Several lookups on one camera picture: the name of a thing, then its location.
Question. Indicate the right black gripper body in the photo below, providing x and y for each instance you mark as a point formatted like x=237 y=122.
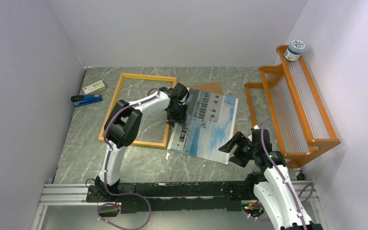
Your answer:
x=245 y=152

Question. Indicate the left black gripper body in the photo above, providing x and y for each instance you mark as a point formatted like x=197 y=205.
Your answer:
x=177 y=115

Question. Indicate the building and sky photo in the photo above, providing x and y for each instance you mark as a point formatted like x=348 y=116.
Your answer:
x=194 y=142

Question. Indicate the brown frame backing board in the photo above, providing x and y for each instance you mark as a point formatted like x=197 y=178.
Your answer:
x=207 y=87

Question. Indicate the yellow wooden picture frame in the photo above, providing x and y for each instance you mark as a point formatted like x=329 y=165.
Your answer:
x=117 y=106

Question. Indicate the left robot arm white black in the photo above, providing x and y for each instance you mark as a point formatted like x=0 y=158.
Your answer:
x=121 y=128

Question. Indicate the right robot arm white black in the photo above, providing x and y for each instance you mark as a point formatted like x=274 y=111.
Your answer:
x=272 y=186

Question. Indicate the orange wooden rack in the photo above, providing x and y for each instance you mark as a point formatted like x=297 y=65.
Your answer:
x=301 y=123

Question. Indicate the small staples box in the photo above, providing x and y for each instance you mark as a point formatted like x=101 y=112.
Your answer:
x=94 y=88

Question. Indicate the blue stapler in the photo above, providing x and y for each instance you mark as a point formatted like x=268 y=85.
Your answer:
x=82 y=100

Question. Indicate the small blue white jar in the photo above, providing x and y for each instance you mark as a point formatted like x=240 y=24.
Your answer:
x=294 y=50

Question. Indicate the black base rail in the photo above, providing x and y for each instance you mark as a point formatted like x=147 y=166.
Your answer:
x=177 y=196

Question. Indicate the aluminium extrusion frame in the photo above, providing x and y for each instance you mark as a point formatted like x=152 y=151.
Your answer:
x=61 y=195

